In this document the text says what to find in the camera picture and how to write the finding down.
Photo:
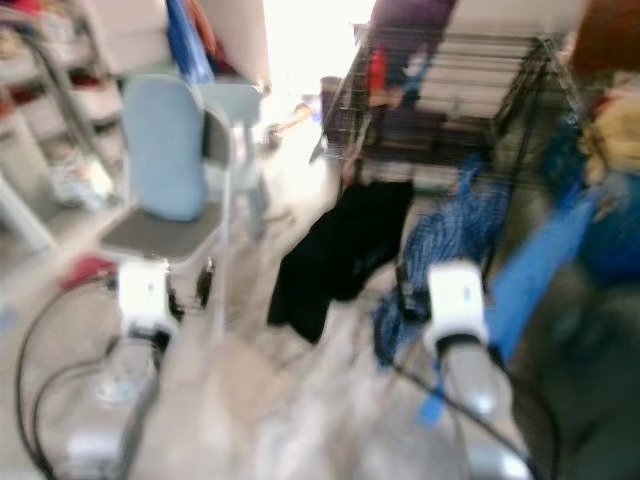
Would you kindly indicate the dark red floor cloth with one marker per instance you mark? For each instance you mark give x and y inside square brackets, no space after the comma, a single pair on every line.
[88,270]

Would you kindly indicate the black garment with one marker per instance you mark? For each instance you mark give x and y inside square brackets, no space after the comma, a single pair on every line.
[335,250]

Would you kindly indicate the light blue cushion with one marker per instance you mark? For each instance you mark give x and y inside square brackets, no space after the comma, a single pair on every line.
[165,150]

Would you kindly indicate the white drawer shelf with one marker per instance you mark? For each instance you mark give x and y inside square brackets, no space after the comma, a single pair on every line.
[50,90]

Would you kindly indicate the blue plaid garment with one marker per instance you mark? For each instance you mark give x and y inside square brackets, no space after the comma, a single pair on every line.
[455,230]

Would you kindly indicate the blue towel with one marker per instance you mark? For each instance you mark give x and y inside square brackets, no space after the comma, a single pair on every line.
[540,260]

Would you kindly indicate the tissue pack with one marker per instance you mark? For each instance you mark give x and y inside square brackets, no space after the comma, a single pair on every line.
[78,180]

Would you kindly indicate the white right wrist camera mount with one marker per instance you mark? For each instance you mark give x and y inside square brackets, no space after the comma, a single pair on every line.
[458,300]

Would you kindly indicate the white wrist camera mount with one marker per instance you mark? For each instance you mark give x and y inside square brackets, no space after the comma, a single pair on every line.
[145,295]
[458,300]

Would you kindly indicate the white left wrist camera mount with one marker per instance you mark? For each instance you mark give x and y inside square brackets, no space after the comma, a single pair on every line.
[145,295]

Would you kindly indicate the black drying rack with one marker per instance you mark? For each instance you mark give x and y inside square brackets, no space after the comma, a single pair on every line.
[450,100]

